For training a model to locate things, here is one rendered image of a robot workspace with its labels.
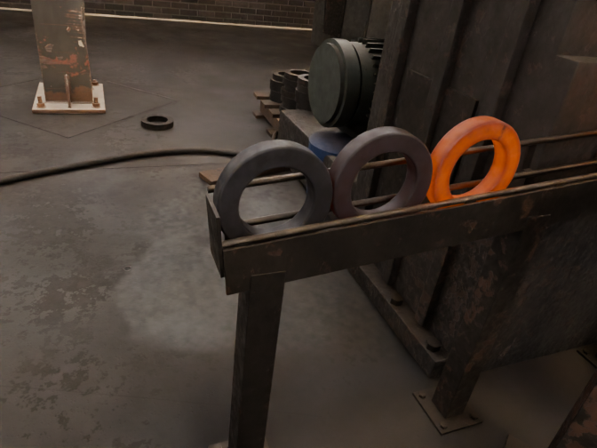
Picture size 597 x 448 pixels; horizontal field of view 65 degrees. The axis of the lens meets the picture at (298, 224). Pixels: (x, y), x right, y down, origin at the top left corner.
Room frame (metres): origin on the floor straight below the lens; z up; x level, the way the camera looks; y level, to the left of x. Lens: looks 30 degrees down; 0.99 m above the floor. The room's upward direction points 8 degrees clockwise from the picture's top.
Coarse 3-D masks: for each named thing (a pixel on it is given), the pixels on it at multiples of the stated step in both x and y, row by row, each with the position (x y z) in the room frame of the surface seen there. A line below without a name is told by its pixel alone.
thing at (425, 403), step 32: (544, 224) 0.84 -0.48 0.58; (512, 256) 0.82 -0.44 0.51; (256, 288) 0.59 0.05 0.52; (480, 288) 0.86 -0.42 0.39; (512, 288) 0.83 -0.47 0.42; (256, 320) 0.59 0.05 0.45; (480, 320) 0.83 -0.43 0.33; (256, 352) 0.60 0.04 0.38; (480, 352) 0.83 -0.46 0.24; (256, 384) 0.60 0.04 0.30; (448, 384) 0.84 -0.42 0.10; (256, 416) 0.60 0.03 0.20; (448, 416) 0.82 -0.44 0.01
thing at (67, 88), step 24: (48, 0) 2.72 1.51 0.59; (72, 0) 2.77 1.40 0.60; (48, 24) 2.71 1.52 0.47; (72, 24) 2.76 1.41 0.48; (48, 48) 2.71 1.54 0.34; (72, 48) 2.76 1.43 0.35; (48, 72) 2.70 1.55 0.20; (72, 72) 2.75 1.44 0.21; (48, 96) 2.69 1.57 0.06; (72, 96) 2.75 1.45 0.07; (96, 96) 2.93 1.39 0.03
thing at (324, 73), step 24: (336, 48) 2.08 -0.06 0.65; (360, 48) 2.11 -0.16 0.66; (312, 72) 2.24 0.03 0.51; (336, 72) 2.02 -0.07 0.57; (360, 72) 2.03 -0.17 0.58; (312, 96) 2.21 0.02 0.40; (336, 96) 1.99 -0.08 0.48; (360, 96) 2.00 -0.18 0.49; (288, 120) 2.33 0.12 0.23; (312, 120) 2.34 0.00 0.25; (336, 120) 2.00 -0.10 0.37; (360, 120) 2.06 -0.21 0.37
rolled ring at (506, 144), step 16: (464, 128) 0.77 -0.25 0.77; (480, 128) 0.77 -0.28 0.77; (496, 128) 0.79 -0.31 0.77; (512, 128) 0.80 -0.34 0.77; (448, 144) 0.76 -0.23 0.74; (464, 144) 0.76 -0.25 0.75; (496, 144) 0.82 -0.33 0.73; (512, 144) 0.81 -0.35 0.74; (432, 160) 0.76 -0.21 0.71; (448, 160) 0.75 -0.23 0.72; (496, 160) 0.83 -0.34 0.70; (512, 160) 0.82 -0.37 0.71; (432, 176) 0.75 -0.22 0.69; (448, 176) 0.75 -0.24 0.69; (496, 176) 0.82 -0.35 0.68; (512, 176) 0.82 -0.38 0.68; (432, 192) 0.75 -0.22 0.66; (448, 192) 0.76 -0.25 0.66; (480, 192) 0.81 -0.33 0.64
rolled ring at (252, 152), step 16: (256, 144) 0.64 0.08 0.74; (272, 144) 0.64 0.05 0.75; (288, 144) 0.65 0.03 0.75; (240, 160) 0.61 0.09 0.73; (256, 160) 0.61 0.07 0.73; (272, 160) 0.62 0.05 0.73; (288, 160) 0.63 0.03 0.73; (304, 160) 0.64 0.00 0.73; (320, 160) 0.66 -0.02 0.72; (224, 176) 0.61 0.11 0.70; (240, 176) 0.61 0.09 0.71; (256, 176) 0.62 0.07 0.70; (320, 176) 0.66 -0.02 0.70; (224, 192) 0.60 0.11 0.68; (240, 192) 0.61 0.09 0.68; (320, 192) 0.66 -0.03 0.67; (224, 208) 0.60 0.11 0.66; (304, 208) 0.67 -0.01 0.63; (320, 208) 0.66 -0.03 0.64; (224, 224) 0.60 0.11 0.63; (240, 224) 0.61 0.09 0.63; (288, 224) 0.66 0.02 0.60; (304, 224) 0.65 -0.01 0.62
